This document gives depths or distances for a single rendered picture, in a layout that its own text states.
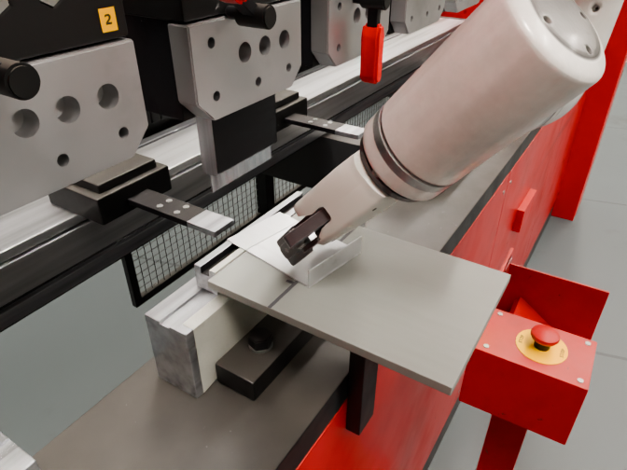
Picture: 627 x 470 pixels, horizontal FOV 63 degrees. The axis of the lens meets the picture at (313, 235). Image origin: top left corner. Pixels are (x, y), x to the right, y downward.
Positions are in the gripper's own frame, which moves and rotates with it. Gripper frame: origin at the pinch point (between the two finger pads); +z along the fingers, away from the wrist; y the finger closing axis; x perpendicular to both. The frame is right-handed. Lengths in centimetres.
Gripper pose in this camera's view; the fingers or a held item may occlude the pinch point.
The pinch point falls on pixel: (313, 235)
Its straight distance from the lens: 55.3
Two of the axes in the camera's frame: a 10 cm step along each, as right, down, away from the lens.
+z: -4.7, 4.1, 7.8
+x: 5.6, 8.2, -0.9
